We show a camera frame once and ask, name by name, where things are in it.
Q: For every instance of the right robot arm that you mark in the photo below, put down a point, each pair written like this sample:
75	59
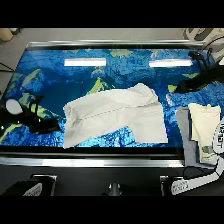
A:
200	181

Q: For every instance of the grey garment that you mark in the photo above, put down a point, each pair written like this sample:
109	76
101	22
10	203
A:
182	140

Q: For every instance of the blue garment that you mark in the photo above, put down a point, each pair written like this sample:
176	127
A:
191	130

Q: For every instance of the white shirt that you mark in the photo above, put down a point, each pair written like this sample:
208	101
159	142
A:
116	115

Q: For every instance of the silver frame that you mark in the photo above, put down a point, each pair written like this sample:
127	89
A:
100	162

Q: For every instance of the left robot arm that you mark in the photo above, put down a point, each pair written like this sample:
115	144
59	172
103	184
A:
13	106

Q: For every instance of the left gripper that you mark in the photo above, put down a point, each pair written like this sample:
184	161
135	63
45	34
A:
46	126

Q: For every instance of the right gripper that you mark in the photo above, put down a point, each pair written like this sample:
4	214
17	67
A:
193	84

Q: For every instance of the cream T-shirt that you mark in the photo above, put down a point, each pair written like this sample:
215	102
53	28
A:
205	121

